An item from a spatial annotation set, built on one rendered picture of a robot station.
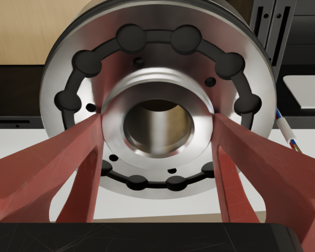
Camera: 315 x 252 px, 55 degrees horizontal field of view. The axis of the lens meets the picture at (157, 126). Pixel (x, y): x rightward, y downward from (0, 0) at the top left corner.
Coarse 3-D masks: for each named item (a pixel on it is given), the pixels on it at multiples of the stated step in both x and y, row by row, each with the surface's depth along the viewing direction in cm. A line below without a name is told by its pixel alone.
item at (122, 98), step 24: (120, 96) 12; (144, 96) 12; (168, 96) 12; (192, 96) 12; (120, 120) 12; (192, 120) 12; (120, 144) 13; (192, 144) 13; (144, 168) 14; (168, 168) 14
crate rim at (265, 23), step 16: (256, 0) 21; (272, 0) 21; (256, 16) 23; (256, 32) 23; (0, 112) 27; (16, 112) 27; (32, 112) 27; (0, 128) 28; (16, 128) 28; (32, 128) 28
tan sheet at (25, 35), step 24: (0, 0) 30; (24, 0) 30; (48, 0) 30; (72, 0) 30; (0, 24) 32; (24, 24) 32; (48, 24) 32; (0, 48) 34; (24, 48) 34; (48, 48) 33
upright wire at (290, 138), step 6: (276, 108) 14; (276, 114) 14; (276, 120) 13; (282, 120) 13; (282, 126) 13; (288, 126) 13; (282, 132) 13; (288, 132) 12; (288, 138) 12; (294, 138) 12; (294, 144) 12; (300, 150) 12
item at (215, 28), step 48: (144, 0) 10; (96, 48) 11; (144, 48) 11; (192, 48) 12; (240, 48) 11; (48, 96) 12; (96, 96) 12; (240, 96) 13; (144, 192) 16; (192, 192) 16
